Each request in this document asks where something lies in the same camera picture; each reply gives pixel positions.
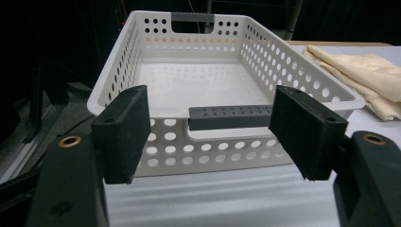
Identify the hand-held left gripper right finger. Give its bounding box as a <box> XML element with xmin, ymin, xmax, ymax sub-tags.
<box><xmin>268</xmin><ymin>85</ymin><xmax>350</xmax><ymax>182</ymax></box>

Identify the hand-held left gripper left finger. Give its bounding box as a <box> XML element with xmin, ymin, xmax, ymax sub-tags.
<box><xmin>91</xmin><ymin>84</ymin><xmax>152</xmax><ymax>185</ymax></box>

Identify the cream cloth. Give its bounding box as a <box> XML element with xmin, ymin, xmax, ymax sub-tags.
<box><xmin>303</xmin><ymin>44</ymin><xmax>401</xmax><ymax>122</ymax></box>

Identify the white perforated plastic basket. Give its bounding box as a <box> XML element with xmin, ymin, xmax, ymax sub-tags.
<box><xmin>86</xmin><ymin>9</ymin><xmax>367</xmax><ymax>178</ymax></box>

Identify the black metal stand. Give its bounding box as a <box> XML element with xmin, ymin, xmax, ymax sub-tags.
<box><xmin>22</xmin><ymin>60</ymin><xmax>69</xmax><ymax>145</ymax></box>

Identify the white table mat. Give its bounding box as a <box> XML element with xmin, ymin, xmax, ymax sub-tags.
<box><xmin>103</xmin><ymin>45</ymin><xmax>401</xmax><ymax>227</ymax></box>

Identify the aluminium floor rail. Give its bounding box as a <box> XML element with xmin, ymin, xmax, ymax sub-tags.
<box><xmin>0</xmin><ymin>103</ymin><xmax>65</xmax><ymax>185</ymax></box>

